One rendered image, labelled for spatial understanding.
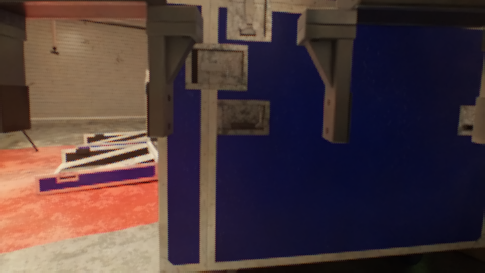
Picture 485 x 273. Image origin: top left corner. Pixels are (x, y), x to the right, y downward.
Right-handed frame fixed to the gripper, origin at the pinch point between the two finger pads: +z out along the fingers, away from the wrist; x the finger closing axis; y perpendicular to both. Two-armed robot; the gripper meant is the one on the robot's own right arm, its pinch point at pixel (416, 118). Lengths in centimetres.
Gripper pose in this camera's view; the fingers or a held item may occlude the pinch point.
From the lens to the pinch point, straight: 25.0
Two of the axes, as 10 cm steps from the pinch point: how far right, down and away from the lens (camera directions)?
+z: -0.3, 9.9, 1.0
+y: -0.2, 1.0, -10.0
